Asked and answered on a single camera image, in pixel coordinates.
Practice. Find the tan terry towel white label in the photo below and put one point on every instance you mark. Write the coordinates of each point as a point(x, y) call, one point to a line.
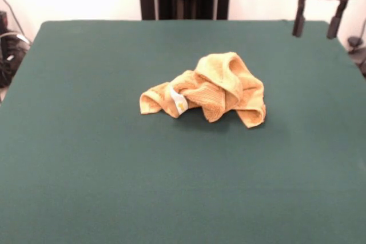
point(223, 72)

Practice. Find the dark green table cloth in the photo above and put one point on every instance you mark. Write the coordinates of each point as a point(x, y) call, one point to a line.
point(114, 169)

